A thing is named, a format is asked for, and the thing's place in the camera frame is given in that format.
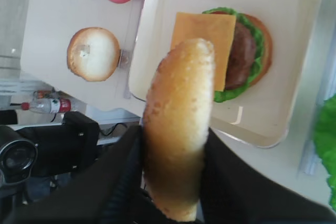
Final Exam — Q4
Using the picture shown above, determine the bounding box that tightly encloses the long clear rail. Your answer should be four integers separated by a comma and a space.
123, 0, 145, 99
298, 0, 335, 176

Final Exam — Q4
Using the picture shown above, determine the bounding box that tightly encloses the flat orange cheese slice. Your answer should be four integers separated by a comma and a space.
170, 12, 237, 92

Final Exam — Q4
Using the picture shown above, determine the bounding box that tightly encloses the clear holder for bread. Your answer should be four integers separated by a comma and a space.
118, 49, 132, 69

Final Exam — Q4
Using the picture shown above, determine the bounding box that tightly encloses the green lettuce on tray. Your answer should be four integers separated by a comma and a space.
202, 7, 265, 103

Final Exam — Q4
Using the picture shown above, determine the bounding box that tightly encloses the cream rectangular tray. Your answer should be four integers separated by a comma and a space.
129, 0, 321, 147

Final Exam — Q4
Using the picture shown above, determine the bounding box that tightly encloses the long clear rail left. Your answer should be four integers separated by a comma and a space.
123, 0, 145, 99

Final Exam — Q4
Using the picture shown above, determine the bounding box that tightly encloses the plastic bottle red label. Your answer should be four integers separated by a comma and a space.
20, 98, 72, 114

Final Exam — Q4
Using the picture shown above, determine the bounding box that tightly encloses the bottom bun on tray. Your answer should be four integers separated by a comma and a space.
245, 14, 272, 87

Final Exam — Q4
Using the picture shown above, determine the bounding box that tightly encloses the upright green lettuce leaf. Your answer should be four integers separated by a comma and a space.
313, 95, 335, 210

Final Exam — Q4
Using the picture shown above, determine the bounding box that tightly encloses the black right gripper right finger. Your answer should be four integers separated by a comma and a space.
200, 130, 335, 223

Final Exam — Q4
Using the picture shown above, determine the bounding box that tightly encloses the golden bun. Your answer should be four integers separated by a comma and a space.
143, 38, 215, 222

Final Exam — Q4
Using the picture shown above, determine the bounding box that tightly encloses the brown patty on tray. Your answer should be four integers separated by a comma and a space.
225, 23, 256, 90

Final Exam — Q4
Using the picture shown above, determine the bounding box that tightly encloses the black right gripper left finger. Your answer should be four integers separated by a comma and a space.
5, 125, 168, 223

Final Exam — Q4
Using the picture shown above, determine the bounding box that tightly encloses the upright bread slice white face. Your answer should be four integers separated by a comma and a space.
67, 27, 120, 82

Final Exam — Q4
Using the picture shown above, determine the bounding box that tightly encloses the long clear rail right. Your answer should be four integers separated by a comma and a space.
298, 0, 335, 176

